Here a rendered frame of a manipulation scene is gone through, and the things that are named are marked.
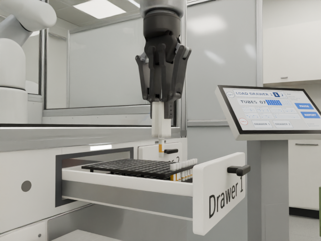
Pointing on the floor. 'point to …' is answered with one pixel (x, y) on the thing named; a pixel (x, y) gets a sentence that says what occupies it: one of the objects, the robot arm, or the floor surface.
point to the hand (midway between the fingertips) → (161, 119)
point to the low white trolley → (83, 236)
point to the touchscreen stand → (268, 190)
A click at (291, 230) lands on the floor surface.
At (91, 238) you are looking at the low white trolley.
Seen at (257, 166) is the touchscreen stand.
